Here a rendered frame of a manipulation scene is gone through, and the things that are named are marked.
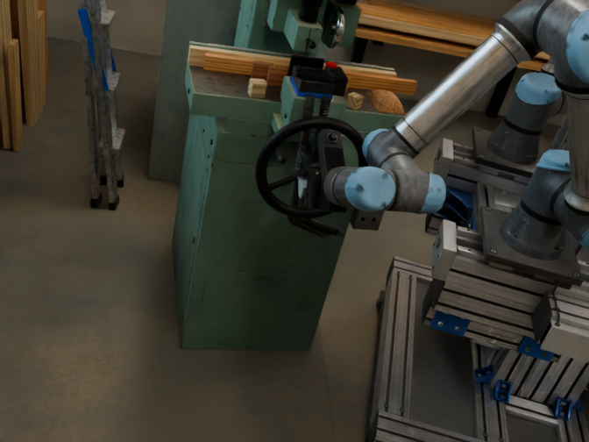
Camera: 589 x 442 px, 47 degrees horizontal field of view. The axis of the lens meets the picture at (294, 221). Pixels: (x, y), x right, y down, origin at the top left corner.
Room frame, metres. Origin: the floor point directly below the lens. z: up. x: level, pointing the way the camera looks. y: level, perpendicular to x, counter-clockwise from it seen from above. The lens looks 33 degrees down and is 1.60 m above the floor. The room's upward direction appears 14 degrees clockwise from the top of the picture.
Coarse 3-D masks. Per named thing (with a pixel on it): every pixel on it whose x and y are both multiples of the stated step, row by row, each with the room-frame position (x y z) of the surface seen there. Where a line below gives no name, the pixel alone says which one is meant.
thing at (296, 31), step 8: (288, 16) 1.84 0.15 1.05; (296, 16) 1.81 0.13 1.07; (288, 24) 1.83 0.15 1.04; (296, 24) 1.76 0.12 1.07; (304, 24) 1.76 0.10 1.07; (312, 24) 1.78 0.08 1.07; (288, 32) 1.81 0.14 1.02; (296, 32) 1.74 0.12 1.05; (304, 32) 1.75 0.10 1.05; (312, 32) 1.75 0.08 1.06; (320, 32) 1.76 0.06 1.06; (288, 40) 1.79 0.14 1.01; (296, 40) 1.74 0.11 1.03; (304, 40) 1.75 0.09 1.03; (312, 40) 1.75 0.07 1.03; (320, 40) 1.76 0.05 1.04; (296, 48) 1.74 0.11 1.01; (304, 48) 1.75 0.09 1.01
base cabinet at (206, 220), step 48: (192, 144) 1.93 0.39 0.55; (192, 192) 1.79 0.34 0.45; (240, 192) 1.60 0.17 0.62; (288, 192) 1.65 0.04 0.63; (192, 240) 1.66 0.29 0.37; (240, 240) 1.61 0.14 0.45; (288, 240) 1.65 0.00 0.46; (336, 240) 1.71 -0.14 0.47; (192, 288) 1.57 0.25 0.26; (240, 288) 1.62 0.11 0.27; (288, 288) 1.67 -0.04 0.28; (192, 336) 1.58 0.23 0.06; (240, 336) 1.63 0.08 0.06; (288, 336) 1.69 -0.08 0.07
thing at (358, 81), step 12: (204, 60) 1.71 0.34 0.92; (216, 60) 1.71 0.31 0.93; (228, 60) 1.72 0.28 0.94; (240, 60) 1.74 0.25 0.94; (252, 60) 1.76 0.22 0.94; (228, 72) 1.72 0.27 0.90; (240, 72) 1.74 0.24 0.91; (360, 84) 1.85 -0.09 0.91; (372, 84) 1.86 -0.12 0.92; (384, 84) 1.88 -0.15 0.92; (396, 84) 1.89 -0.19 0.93; (408, 84) 1.90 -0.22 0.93
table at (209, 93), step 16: (192, 80) 1.62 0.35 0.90; (208, 80) 1.64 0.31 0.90; (224, 80) 1.67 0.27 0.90; (240, 80) 1.70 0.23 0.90; (192, 96) 1.55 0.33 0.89; (208, 96) 1.56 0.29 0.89; (224, 96) 1.57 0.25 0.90; (240, 96) 1.59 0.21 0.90; (272, 96) 1.64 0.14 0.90; (368, 96) 1.81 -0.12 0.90; (192, 112) 1.54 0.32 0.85; (208, 112) 1.56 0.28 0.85; (224, 112) 1.57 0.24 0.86; (240, 112) 1.59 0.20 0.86; (256, 112) 1.60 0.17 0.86; (272, 112) 1.61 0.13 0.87; (352, 112) 1.69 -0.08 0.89; (368, 112) 1.70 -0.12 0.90; (384, 112) 1.73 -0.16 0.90; (368, 128) 1.71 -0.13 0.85; (384, 128) 1.72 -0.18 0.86
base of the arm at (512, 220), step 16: (528, 208) 1.36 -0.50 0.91; (512, 224) 1.37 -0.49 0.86; (528, 224) 1.34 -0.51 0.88; (544, 224) 1.33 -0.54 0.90; (560, 224) 1.34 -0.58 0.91; (512, 240) 1.34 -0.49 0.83; (528, 240) 1.32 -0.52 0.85; (544, 240) 1.32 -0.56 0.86; (560, 240) 1.35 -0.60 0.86; (544, 256) 1.32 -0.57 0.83
